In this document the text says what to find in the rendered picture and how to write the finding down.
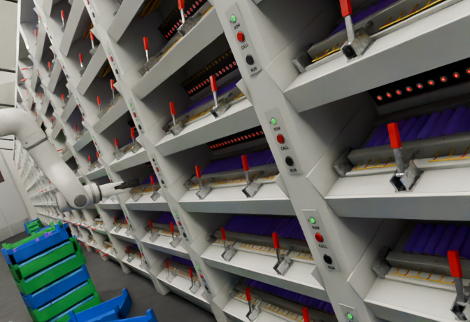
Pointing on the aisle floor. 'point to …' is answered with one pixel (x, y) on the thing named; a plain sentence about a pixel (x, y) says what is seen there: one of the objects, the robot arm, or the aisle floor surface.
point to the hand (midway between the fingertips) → (133, 183)
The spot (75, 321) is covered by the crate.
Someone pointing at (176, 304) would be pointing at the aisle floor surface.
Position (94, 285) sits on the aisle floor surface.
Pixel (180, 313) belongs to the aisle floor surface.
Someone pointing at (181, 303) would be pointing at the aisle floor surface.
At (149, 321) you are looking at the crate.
